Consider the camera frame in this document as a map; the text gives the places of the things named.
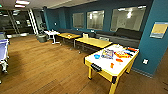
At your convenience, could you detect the orange game box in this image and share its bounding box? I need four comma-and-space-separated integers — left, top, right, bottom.
114, 49, 133, 59

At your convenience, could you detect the small white table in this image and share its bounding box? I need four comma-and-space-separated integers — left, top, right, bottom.
43, 29, 61, 45

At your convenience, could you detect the white wall outlet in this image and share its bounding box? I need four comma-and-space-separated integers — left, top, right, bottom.
143, 58, 149, 65

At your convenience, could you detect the white bowl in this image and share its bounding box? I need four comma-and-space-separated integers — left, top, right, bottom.
113, 44, 123, 50

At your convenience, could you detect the long dark bench sofa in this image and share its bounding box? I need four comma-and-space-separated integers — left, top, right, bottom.
58, 28, 98, 37

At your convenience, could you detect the open white laptop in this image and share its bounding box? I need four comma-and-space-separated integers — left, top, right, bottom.
82, 32, 90, 39

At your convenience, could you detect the yellow wall notice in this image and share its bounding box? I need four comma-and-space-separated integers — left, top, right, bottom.
149, 21, 168, 40

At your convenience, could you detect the blue ping pong table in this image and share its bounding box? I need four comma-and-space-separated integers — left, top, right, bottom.
0, 32, 10, 75

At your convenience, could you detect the red ping pong paddle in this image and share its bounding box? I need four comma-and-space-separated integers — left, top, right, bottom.
127, 46, 139, 53

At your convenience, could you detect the dark grey sofa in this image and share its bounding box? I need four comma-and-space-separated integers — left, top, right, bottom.
95, 27, 142, 48

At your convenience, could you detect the dark round trash bin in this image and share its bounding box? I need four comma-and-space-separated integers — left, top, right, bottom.
36, 33, 49, 44

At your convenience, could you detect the colourful board game box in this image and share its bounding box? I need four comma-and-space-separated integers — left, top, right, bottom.
100, 48, 115, 60

